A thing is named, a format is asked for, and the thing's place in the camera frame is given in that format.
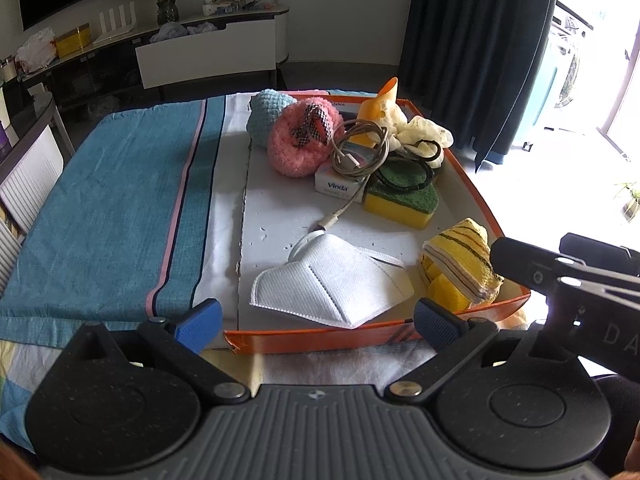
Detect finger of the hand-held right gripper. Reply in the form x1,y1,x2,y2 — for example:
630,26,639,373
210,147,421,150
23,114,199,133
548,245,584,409
559,232,640,277
489,236,640,311

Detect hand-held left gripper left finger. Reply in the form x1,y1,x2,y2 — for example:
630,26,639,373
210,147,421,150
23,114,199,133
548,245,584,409
52,298,252,405

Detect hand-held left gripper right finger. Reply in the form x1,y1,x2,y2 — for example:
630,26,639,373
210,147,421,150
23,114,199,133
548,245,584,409
384,297,583,403

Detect yellow striped cloth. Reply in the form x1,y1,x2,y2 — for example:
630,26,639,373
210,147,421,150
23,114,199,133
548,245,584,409
419,217,505,311

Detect white face mask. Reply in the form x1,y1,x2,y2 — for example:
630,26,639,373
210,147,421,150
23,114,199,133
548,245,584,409
249,232,415,330

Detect green and yellow sponge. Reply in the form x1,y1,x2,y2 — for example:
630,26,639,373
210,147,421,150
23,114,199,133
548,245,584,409
362,162,441,231

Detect orange cardboard box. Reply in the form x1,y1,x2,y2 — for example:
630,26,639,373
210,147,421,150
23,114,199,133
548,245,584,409
223,91,532,356

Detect cream ruffled black headband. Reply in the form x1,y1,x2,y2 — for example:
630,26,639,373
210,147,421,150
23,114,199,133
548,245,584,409
377,100,454,193

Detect tissue packet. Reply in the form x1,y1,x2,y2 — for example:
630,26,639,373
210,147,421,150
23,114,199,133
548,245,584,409
314,162,371,203

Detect white charging cable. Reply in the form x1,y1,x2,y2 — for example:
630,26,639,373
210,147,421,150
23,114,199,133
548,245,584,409
287,120,396,263

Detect pink fluffy hair band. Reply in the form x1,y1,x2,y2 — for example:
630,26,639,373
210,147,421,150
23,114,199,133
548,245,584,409
266,99,346,178

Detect plain yellow cloth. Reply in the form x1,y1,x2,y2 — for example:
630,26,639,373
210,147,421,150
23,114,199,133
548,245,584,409
350,77,401,148

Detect light blue knitted hat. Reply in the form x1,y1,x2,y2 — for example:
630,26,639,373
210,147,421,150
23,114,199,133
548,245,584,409
247,89,296,148

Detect small potted plant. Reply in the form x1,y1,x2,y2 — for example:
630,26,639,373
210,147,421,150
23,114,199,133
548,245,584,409
614,180,640,222

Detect blue and white striped towel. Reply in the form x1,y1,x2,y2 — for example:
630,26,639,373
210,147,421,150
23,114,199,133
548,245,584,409
0,91,451,391

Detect teal suitcase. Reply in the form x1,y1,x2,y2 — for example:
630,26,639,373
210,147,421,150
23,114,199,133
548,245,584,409
520,35,561,153

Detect pastel patchwork quilt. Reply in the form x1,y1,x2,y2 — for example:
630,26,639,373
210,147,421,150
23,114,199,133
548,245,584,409
0,307,533,456

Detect washing machine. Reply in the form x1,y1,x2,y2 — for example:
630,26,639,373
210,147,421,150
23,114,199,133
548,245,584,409
547,0,596,111

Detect dark blue curtain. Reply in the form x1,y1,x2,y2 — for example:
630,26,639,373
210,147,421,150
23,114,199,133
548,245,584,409
397,0,563,168

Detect round ribbed side table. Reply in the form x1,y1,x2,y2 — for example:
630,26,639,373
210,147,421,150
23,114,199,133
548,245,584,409
0,92,76,301

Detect white tv cabinet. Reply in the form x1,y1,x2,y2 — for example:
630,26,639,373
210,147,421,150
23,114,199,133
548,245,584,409
15,4,291,116

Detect grey-blue plastic bag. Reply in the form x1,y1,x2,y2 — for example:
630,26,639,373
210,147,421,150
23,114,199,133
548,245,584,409
150,21,188,43

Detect white router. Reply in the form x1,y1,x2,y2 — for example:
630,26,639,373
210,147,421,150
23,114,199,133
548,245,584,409
94,2,138,43

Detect yellow tin box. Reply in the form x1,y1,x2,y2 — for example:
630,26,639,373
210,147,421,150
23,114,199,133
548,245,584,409
54,24,93,58

